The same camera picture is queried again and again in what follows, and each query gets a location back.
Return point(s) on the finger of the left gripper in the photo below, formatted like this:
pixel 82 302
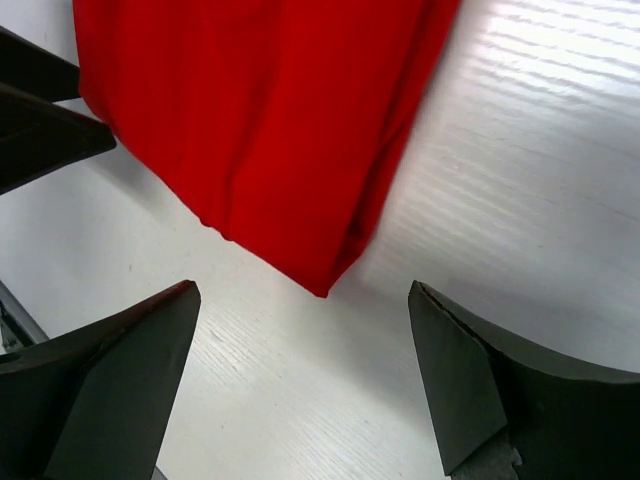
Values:
pixel 36 71
pixel 39 137

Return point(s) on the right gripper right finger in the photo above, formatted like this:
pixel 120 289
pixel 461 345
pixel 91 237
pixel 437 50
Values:
pixel 504 407

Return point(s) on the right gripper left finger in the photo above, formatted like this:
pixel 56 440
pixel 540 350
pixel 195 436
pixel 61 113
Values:
pixel 95 402

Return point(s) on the red t-shirt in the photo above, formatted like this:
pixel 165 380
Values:
pixel 280 124

